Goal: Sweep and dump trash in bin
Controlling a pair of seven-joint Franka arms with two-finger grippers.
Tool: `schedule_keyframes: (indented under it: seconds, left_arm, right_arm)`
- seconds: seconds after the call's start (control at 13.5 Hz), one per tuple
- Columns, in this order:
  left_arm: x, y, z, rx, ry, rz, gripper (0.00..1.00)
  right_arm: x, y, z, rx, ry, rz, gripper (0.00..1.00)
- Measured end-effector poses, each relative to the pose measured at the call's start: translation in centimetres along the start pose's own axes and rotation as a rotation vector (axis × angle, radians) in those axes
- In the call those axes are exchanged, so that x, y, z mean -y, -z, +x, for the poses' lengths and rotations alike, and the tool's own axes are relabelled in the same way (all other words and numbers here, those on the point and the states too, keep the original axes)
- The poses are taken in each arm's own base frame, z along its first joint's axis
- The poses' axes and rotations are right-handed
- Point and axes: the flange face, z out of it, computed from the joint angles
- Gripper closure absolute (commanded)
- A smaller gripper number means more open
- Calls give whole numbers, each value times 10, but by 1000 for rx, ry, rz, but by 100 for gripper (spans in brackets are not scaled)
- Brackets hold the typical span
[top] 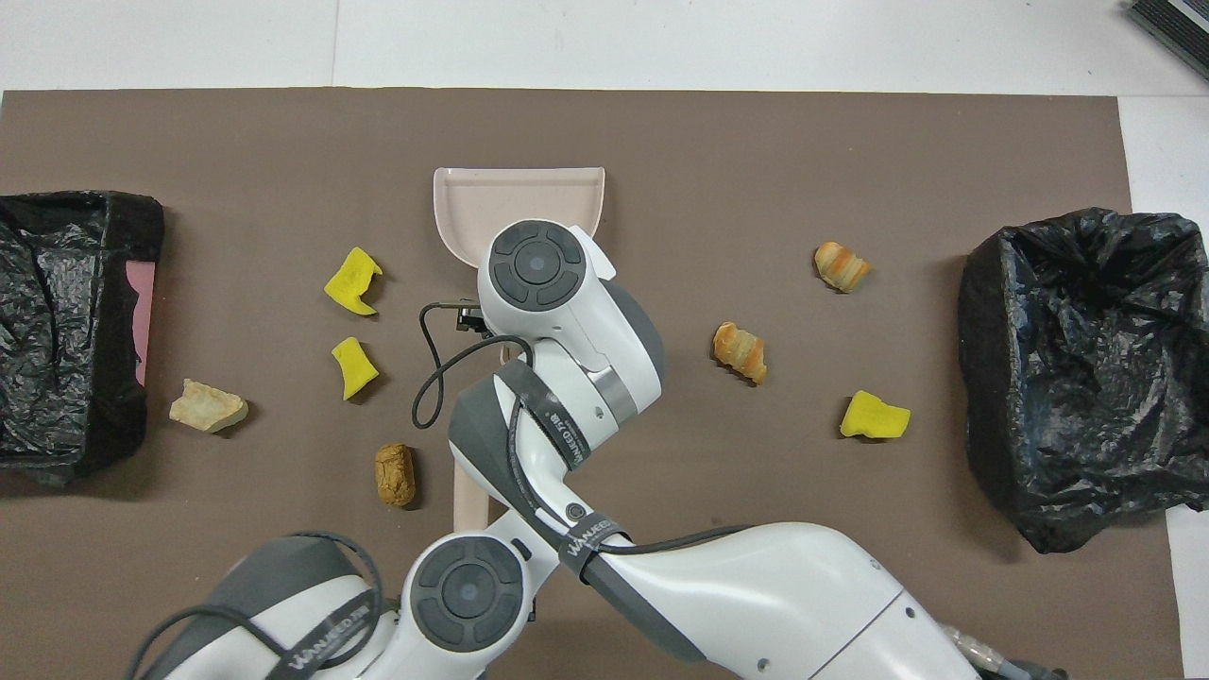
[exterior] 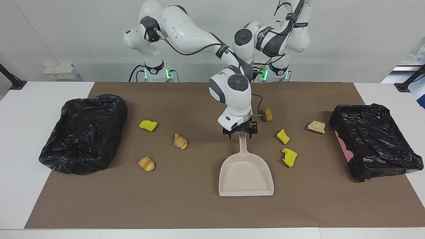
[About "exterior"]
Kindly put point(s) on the pink bin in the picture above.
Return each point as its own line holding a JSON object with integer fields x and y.
{"x": 345, "y": 150}

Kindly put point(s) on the blue white panel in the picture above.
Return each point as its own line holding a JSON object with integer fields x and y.
{"x": 419, "y": 94}

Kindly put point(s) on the black camera stand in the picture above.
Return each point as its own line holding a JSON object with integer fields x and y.
{"x": 16, "y": 84}
{"x": 403, "y": 87}

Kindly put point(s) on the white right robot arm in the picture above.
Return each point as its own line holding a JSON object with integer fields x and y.
{"x": 186, "y": 30}

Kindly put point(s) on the toy croissant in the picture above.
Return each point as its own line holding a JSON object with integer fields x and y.
{"x": 181, "y": 141}
{"x": 146, "y": 164}

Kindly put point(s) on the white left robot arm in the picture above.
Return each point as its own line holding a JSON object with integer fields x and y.
{"x": 298, "y": 39}

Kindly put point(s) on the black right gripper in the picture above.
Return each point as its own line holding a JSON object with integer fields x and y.
{"x": 252, "y": 127}

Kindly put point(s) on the yellow sponge piece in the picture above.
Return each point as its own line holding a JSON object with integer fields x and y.
{"x": 147, "y": 125}
{"x": 283, "y": 136}
{"x": 290, "y": 157}

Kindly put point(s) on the white tissue box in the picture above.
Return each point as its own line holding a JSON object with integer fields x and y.
{"x": 61, "y": 71}

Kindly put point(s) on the black plastic trash bag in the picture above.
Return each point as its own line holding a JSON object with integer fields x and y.
{"x": 83, "y": 139}
{"x": 375, "y": 139}

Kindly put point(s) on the brown bread chunk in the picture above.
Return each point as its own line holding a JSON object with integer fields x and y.
{"x": 267, "y": 115}

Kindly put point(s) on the beige plastic dustpan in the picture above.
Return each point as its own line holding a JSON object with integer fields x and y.
{"x": 245, "y": 176}

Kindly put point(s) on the patterned poster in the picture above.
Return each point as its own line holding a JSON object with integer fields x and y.
{"x": 416, "y": 53}

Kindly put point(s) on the brown table mat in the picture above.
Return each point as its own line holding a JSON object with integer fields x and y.
{"x": 166, "y": 205}

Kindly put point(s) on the beige bread chunk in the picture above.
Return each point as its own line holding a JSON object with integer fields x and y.
{"x": 316, "y": 126}

